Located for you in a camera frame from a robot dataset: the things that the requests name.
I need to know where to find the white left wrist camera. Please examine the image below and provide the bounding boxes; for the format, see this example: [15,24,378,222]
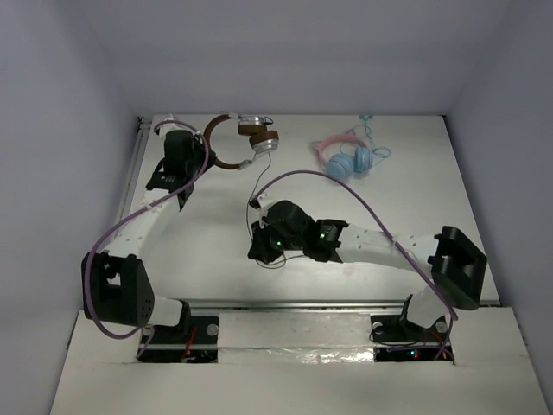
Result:
[153,113,181,131]

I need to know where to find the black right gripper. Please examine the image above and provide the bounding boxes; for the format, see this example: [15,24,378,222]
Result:
[251,215,305,262]

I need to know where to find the aluminium rail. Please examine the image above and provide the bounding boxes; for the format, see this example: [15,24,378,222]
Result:
[117,117,152,220]
[185,297,506,310]

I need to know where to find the aluminium left side rail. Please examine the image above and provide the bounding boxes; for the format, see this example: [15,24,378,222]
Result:
[117,117,152,220]

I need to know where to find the brown silver headphones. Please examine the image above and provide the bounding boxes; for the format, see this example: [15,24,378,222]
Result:
[203,112,280,170]

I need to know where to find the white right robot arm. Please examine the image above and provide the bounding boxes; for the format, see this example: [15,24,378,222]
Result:
[248,199,487,347]

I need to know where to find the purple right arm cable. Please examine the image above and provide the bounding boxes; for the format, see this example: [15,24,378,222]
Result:
[257,169,459,360]

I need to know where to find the aluminium front rail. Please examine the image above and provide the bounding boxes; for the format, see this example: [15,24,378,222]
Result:
[185,297,506,310]

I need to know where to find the pink blue cat-ear headphones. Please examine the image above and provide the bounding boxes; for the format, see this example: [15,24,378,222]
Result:
[309,133,374,182]

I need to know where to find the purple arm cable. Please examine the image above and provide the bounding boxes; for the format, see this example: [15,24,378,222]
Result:
[84,121,212,362]
[257,169,459,360]

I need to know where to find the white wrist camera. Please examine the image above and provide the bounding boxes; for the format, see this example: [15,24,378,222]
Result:
[248,193,277,212]
[153,113,181,131]

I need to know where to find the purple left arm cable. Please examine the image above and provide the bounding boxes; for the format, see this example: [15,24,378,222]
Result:
[84,121,212,362]

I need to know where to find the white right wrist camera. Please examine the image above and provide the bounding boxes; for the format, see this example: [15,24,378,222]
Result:
[248,193,277,212]

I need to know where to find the light blue headphone cable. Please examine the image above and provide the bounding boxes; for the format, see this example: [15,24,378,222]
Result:
[340,112,392,169]

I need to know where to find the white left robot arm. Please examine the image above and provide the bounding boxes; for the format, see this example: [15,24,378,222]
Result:
[82,117,216,341]

